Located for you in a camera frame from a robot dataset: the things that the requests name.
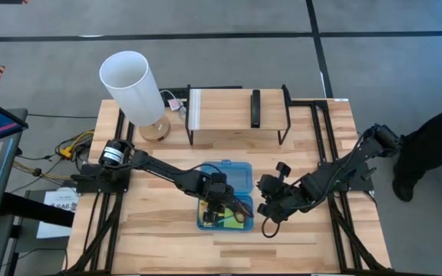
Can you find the wooden shelf riser black legs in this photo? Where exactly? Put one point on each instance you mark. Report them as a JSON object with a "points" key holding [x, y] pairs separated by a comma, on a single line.
{"points": [[225, 109]]}

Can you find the white shade table lamp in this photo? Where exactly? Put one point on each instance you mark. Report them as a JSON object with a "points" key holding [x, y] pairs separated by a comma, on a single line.
{"points": [[129, 88]]}

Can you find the blue plastic pencil case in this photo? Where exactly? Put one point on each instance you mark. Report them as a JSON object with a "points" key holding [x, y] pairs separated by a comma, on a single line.
{"points": [[240, 176]]}

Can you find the black aluminium frame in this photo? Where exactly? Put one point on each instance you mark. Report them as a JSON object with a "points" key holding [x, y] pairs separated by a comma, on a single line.
{"points": [[320, 103], [119, 122]]}

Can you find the white plug adapter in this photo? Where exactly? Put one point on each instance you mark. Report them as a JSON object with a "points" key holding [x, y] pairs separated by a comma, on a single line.
{"points": [[175, 104]]}

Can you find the person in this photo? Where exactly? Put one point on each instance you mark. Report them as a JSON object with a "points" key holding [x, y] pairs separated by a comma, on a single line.
{"points": [[432, 142]]}

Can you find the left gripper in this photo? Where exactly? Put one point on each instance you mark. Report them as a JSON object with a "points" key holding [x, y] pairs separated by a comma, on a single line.
{"points": [[217, 191]]}

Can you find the black stand bar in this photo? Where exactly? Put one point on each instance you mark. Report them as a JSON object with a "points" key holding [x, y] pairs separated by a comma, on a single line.
{"points": [[37, 210]]}

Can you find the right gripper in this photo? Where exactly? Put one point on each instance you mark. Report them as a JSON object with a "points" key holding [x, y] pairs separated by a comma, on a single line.
{"points": [[288, 195]]}

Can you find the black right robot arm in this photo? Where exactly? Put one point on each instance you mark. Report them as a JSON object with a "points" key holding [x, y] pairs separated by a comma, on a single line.
{"points": [[344, 168]]}

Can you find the white paper sheet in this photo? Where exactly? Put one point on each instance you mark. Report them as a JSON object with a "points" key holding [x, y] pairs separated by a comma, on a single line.
{"points": [[58, 214]]}

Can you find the yellow green crayon box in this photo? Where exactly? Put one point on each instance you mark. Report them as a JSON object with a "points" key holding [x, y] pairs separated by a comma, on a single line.
{"points": [[215, 224]]}

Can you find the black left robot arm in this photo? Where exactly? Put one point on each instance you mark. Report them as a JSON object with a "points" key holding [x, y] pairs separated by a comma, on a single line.
{"points": [[159, 166]]}

